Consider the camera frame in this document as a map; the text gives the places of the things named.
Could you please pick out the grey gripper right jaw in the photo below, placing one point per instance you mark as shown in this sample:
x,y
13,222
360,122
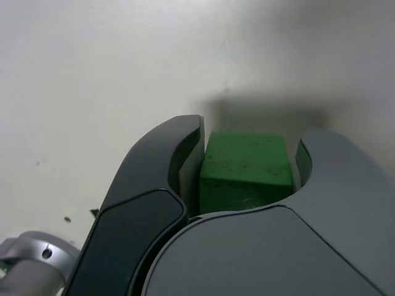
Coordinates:
x,y
277,253

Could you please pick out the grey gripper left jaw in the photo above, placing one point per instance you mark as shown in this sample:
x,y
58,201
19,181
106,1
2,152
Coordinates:
x,y
129,216

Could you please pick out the green cube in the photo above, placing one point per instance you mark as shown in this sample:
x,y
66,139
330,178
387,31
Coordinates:
x,y
247,160

